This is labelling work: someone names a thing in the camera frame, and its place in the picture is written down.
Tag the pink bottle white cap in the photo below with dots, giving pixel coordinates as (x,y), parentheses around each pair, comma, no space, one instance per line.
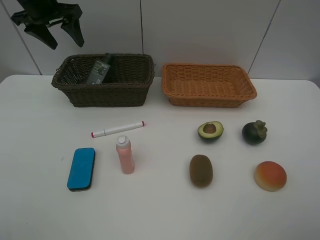
(124,150)

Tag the orange red mango half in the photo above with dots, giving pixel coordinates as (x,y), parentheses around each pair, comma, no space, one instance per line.
(270,176)

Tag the dark brown wicker basket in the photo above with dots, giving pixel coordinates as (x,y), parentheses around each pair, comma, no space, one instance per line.
(128,80)

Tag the blue whiteboard eraser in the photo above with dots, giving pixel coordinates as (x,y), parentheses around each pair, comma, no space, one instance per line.
(82,168)

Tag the halved avocado with pit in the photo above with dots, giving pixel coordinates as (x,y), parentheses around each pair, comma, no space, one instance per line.
(211,131)

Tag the dark purple mangosteen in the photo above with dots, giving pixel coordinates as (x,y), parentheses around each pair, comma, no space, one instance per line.
(254,133)

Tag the orange wicker basket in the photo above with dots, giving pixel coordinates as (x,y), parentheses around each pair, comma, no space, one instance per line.
(206,85)

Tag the dark green pump bottle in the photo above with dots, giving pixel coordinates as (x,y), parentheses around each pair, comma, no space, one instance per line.
(98,73)

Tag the white marker pen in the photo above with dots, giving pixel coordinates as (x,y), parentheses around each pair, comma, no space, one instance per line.
(118,129)

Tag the brown kiwi fruit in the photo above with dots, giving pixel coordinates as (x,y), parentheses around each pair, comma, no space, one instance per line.
(201,171)

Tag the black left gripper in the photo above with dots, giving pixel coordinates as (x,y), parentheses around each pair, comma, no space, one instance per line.
(38,12)

